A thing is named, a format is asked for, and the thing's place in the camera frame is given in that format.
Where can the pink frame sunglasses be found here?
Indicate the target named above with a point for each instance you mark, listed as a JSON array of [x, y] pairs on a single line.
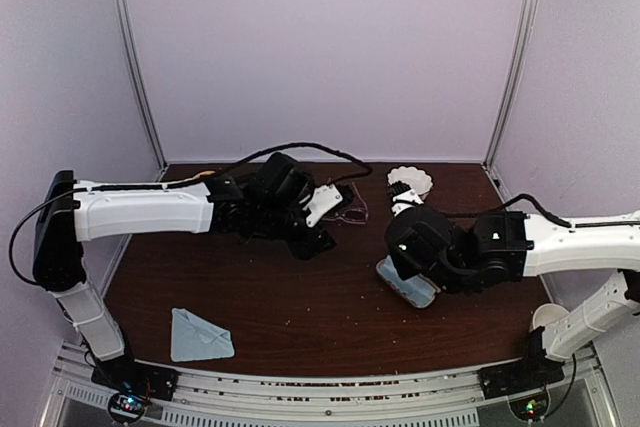
[[356, 213]]

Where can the right aluminium frame post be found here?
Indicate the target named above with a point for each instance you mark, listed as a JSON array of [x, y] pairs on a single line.
[[523, 34]]

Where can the aluminium frame post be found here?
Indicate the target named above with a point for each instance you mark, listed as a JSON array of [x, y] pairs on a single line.
[[137, 82], [523, 34]]

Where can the white paper cup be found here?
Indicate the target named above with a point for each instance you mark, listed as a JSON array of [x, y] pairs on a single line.
[[546, 314]]

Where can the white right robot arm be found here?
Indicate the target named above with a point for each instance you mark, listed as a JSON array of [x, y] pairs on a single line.
[[429, 254]]

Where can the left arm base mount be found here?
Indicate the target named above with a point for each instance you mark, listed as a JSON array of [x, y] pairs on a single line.
[[132, 400]]

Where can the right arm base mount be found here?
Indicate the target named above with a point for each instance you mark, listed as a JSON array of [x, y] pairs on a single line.
[[525, 386]]

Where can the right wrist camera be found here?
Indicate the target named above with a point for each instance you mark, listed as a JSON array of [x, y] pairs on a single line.
[[402, 196]]

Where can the brown plaid glasses case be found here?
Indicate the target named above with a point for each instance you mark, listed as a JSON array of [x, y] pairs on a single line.
[[407, 287]]

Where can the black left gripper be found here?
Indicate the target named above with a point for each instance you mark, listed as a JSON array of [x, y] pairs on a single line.
[[312, 244]]

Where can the white fluted ceramic bowl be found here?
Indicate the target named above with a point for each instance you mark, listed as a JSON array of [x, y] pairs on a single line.
[[418, 179]]

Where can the folded light blue cloth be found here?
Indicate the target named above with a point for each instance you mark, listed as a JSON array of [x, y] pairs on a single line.
[[195, 339]]

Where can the white floral mug yellow inside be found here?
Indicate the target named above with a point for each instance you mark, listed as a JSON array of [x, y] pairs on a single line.
[[203, 174]]

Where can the light blue cloth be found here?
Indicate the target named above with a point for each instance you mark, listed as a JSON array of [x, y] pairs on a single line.
[[407, 286], [195, 339]]

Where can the front aluminium rail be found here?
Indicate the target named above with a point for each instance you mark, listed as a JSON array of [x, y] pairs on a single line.
[[444, 398]]

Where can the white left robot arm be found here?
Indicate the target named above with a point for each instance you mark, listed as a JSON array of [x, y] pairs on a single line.
[[280, 201]]

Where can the left aluminium frame post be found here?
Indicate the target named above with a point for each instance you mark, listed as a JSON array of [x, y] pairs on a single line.
[[137, 82]]

